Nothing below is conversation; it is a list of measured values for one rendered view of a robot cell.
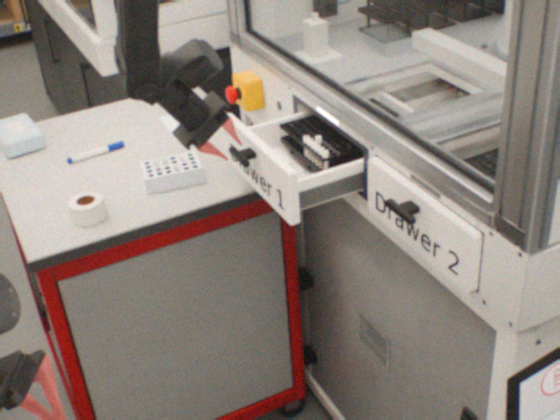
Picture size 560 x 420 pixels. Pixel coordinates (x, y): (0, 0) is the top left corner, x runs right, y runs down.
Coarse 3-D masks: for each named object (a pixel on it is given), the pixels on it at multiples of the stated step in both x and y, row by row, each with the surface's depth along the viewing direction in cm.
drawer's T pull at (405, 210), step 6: (390, 198) 125; (390, 204) 124; (396, 204) 124; (402, 204) 124; (408, 204) 124; (414, 204) 123; (396, 210) 123; (402, 210) 122; (408, 210) 122; (414, 210) 122; (402, 216) 122; (408, 216) 120; (414, 216) 120; (408, 222) 120; (414, 222) 120
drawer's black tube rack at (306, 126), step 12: (300, 120) 155; (312, 120) 155; (312, 132) 150; (324, 132) 150; (336, 132) 149; (288, 144) 153; (300, 144) 152; (324, 144) 145; (336, 144) 145; (348, 144) 145; (300, 156) 149; (336, 156) 141; (348, 156) 147; (360, 156) 146
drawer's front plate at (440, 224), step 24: (384, 168) 130; (384, 192) 132; (408, 192) 125; (384, 216) 135; (432, 216) 120; (456, 216) 117; (408, 240) 130; (432, 240) 123; (456, 240) 116; (480, 240) 113; (432, 264) 125
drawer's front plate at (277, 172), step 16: (240, 128) 147; (256, 144) 141; (256, 160) 143; (272, 160) 136; (256, 176) 146; (272, 176) 138; (288, 176) 131; (272, 192) 141; (288, 192) 133; (288, 208) 136
